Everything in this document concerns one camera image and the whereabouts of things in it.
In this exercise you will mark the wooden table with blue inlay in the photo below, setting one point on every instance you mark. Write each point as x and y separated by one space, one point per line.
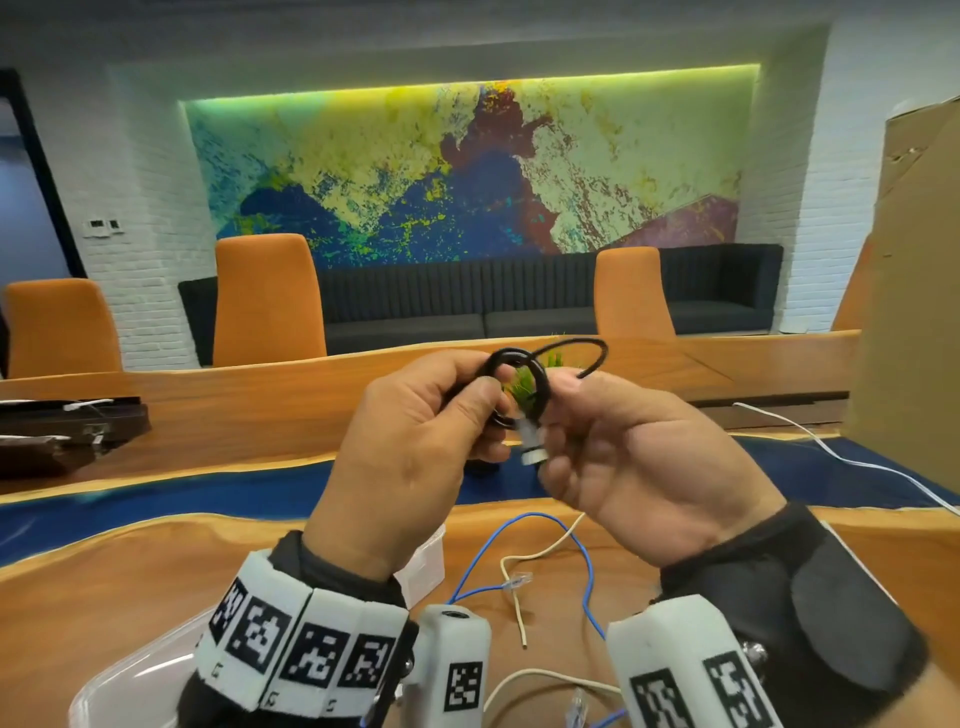
225 420

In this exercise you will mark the person's left hand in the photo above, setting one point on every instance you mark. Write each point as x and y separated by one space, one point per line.
405 465

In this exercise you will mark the black left wristband with markers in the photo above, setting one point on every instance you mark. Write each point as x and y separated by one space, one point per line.
300 570

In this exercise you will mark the black sofa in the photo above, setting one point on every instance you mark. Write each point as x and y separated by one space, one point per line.
450 300

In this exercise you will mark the orange chair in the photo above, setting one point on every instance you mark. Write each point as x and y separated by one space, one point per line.
634 296
270 300
855 300
64 330

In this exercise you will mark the clear plastic container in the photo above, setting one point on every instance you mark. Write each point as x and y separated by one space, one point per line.
120 682

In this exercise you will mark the dark framed glass door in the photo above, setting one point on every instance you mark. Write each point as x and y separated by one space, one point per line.
22 217

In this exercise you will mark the colourful abstract wall painting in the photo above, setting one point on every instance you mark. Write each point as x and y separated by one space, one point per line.
360 165

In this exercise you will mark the person's right hand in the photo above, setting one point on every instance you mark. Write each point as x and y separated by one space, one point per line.
660 472

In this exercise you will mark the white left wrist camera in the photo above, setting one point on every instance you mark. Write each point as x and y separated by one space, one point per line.
446 637

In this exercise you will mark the white wall thermostat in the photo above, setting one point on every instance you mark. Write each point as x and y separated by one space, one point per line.
94 225

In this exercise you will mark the green potted plant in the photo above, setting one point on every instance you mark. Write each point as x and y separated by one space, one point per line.
525 386

